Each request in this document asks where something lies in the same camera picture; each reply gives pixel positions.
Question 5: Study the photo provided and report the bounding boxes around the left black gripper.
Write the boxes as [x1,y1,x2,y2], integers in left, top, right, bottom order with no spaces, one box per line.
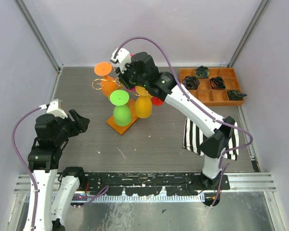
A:
[54,108,90,144]

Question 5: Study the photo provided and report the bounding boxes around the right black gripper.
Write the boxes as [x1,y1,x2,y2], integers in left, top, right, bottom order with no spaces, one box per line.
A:
[115,60,147,90]

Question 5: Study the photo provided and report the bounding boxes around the magenta plastic wine glass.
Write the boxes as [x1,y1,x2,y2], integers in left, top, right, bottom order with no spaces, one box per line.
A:
[130,54,136,92]

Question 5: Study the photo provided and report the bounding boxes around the orange plastic wine glass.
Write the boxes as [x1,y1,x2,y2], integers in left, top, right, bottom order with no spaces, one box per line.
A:
[92,62,122,97]

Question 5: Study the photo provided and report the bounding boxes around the yellow wine glass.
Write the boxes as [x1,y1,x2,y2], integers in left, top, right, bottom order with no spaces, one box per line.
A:
[135,86,153,118]

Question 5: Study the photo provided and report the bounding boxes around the red plastic wine glass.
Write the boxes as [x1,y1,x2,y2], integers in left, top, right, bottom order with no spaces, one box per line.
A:
[151,97,163,106]

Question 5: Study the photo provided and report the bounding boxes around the gold wire wine glass rack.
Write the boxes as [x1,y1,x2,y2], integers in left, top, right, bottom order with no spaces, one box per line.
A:
[92,71,138,135]

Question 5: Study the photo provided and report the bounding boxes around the green plastic wine glass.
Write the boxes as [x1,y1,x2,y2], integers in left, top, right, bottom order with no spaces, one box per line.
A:
[109,90,132,127]

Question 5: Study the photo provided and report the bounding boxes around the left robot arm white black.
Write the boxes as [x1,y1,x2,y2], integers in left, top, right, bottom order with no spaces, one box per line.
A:
[24,109,90,231]

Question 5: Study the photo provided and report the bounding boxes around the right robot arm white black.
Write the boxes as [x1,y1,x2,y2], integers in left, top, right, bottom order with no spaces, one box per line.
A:
[111,49,235,190]

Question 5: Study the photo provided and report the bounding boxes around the dark rolled tie left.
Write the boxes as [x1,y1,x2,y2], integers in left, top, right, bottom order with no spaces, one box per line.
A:
[183,76,200,90]

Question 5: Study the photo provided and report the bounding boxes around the dark rolled tie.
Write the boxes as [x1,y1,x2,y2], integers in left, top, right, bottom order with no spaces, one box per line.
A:
[210,77,226,90]
[227,90,247,101]
[183,76,200,90]
[195,65,210,79]

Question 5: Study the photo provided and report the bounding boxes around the dark rolled tie top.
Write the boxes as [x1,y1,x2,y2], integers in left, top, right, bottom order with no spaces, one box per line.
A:
[195,65,210,79]

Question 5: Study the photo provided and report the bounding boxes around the wooden compartment tray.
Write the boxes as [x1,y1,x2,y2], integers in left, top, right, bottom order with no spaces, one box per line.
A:
[179,66,244,106]

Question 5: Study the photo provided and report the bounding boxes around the dark rolled tie middle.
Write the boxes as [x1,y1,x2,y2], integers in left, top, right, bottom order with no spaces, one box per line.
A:
[210,77,226,90]

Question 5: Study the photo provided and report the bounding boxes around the black white striped cloth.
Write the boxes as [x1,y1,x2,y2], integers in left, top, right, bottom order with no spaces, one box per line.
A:
[183,118,239,156]

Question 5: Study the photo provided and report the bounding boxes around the dark rolled tie right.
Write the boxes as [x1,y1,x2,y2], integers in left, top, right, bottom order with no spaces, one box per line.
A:
[227,90,247,101]

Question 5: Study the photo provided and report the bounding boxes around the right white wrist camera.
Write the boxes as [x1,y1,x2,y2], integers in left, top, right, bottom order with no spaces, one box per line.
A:
[110,48,131,73]

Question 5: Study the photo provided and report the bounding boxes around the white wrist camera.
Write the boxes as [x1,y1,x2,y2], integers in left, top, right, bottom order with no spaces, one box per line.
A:
[110,48,131,73]
[39,99,68,119]

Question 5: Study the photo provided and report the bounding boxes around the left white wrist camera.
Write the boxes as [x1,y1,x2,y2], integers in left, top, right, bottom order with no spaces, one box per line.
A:
[39,99,68,119]

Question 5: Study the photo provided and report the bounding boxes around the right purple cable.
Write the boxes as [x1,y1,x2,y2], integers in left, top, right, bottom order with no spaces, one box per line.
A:
[117,36,254,207]

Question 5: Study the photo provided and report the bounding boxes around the purple cable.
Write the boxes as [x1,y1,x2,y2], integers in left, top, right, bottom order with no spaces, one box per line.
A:
[12,107,49,229]
[117,36,254,207]

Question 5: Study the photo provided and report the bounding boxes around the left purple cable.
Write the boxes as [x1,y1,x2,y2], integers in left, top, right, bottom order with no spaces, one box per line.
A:
[12,107,49,229]

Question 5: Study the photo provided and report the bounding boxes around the grey slotted cable duct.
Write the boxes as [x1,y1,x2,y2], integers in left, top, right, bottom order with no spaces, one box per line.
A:
[25,193,205,204]

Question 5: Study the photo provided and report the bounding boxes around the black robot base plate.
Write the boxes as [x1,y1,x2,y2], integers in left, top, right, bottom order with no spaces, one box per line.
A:
[78,172,230,196]

